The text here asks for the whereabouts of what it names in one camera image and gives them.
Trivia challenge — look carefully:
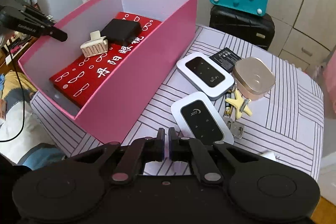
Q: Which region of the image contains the white pocket router with logo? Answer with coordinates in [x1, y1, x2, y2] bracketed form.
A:
[171, 92, 234, 145]

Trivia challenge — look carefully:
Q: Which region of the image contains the pale starfish ornament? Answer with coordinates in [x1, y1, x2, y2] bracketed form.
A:
[226, 89, 252, 119]

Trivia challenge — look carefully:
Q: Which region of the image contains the white pocket wifi router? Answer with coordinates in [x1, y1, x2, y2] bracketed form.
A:
[177, 52, 235, 101]

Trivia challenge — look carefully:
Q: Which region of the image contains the rose gold rounded case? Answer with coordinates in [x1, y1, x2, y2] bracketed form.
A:
[233, 57, 276, 101]

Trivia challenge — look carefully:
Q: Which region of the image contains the black phone battery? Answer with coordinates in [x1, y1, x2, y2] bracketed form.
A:
[210, 48, 241, 73]

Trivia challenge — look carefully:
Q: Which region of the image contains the pink cardboard storage box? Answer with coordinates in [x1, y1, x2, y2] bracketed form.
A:
[18, 0, 197, 143]

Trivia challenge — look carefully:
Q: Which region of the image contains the cream plastic hair claw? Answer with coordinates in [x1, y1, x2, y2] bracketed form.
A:
[80, 31, 108, 58]

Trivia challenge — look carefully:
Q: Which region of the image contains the red glasses-print flat box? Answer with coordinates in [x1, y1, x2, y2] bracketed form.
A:
[50, 12, 161, 108]

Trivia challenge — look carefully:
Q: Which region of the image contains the black rectangular case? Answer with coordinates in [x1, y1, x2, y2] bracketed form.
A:
[100, 19, 142, 46]

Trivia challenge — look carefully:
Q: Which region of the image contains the striped white tablecloth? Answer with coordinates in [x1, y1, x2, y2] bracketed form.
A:
[33, 26, 324, 178]

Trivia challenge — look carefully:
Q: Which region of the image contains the black suitcase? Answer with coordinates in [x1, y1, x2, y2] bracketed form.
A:
[209, 5, 275, 51]

